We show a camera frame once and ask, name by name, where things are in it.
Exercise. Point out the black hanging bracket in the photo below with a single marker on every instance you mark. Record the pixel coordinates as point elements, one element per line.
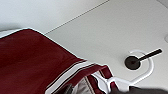
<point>132,62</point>

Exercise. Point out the white wardrobe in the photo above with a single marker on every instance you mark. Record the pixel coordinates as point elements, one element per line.
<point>100,23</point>

